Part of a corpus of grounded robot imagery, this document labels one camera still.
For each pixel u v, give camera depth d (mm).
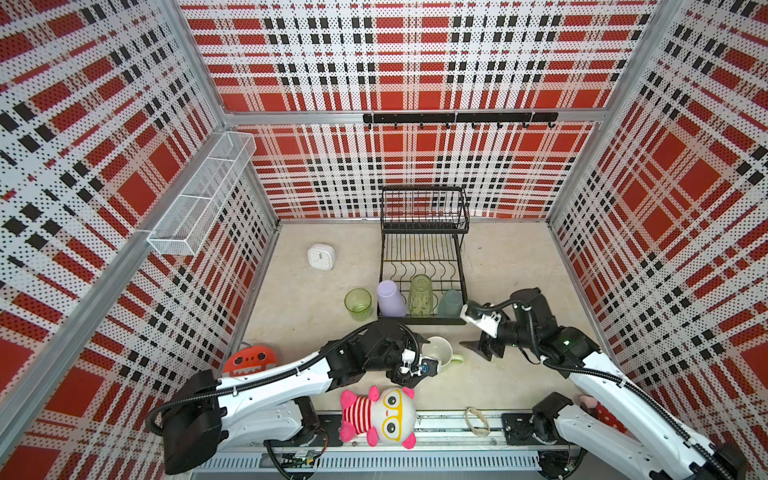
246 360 766
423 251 1080
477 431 730
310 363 518
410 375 600
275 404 468
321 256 1031
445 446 723
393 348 583
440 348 802
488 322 633
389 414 692
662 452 411
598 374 477
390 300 840
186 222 945
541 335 565
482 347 649
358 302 933
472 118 881
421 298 906
